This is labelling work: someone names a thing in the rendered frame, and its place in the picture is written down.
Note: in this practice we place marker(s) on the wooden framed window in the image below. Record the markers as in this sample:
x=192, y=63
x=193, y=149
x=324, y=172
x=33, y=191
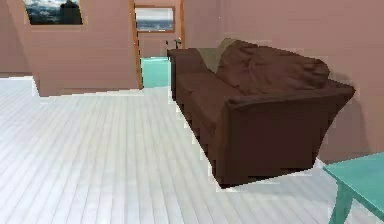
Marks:
x=154, y=19

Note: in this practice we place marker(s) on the tan sofa cushion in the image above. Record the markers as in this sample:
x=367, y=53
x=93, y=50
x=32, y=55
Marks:
x=213, y=57

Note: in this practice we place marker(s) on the small dark green object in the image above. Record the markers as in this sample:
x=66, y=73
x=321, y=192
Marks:
x=178, y=42

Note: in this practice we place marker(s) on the dark landscape wall picture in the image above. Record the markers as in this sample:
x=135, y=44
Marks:
x=53, y=11

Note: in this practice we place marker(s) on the brown sofa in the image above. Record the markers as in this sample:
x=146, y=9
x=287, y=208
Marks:
x=266, y=133

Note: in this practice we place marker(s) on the teal table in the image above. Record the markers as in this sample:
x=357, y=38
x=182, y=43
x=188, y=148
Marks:
x=361, y=180

